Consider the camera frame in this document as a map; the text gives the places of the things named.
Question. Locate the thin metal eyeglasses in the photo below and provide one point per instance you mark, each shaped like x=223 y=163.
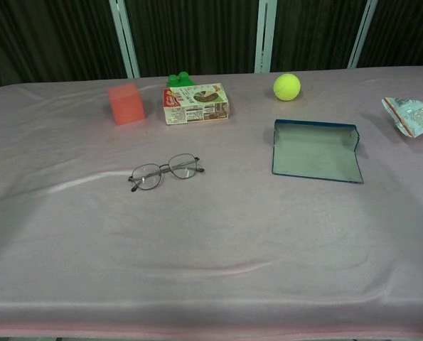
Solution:
x=147 y=177

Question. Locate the blue glasses case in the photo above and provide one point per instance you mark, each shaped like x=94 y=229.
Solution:
x=314 y=156

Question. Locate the printed snack carton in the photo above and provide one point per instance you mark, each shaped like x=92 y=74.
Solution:
x=195 y=104

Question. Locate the green toy brick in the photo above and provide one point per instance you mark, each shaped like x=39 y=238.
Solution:
x=179 y=80

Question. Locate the red foam block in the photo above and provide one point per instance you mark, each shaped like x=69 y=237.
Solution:
x=127 y=104

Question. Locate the pink tablecloth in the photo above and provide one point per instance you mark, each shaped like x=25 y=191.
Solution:
x=126 y=241

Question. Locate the yellow tennis ball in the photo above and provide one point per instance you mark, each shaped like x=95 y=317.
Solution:
x=286 y=87

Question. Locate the dark pleated curtain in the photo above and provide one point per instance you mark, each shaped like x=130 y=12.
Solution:
x=197 y=35

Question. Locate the crinkled snack bag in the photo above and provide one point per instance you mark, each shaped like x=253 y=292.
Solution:
x=413 y=115

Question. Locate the white metal frame post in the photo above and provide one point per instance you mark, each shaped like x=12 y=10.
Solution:
x=362 y=33
x=266 y=35
x=126 y=39

